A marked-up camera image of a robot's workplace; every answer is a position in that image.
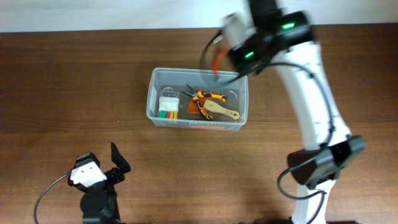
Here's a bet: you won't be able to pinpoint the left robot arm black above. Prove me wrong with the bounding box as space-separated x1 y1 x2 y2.
68 142 131 224

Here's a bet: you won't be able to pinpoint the clear box of coloured bits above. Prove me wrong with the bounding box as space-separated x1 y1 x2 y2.
157 87 180 119

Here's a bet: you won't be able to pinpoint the orange perforated strip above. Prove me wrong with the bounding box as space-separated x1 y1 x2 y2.
189 123 224 130

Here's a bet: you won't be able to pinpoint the orange black long-nose pliers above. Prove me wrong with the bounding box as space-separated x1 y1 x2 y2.
181 84 228 121

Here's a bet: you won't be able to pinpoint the clear plastic container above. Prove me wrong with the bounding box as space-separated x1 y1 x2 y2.
146 68 249 131

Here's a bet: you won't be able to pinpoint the orange scraper wooden handle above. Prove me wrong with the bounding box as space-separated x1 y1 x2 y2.
186 97 240 120

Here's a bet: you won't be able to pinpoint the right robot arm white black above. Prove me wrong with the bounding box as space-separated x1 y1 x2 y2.
221 1 365 223

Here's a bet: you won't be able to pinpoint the small red-handled cutters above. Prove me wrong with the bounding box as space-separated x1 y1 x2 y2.
211 47 228 81

